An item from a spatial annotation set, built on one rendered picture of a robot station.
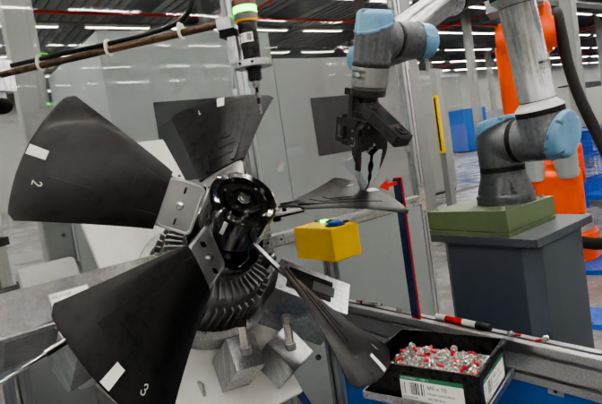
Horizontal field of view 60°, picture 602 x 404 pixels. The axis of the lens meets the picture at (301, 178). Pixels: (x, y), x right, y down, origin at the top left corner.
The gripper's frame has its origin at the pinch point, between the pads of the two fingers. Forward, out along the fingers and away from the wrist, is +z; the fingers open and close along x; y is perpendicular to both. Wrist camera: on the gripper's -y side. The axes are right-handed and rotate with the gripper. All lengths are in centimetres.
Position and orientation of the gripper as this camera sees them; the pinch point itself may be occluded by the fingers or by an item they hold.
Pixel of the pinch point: (366, 185)
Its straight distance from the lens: 110.6
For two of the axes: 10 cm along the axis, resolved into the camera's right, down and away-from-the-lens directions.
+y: -6.3, -2.6, 7.3
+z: -0.5, 9.6, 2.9
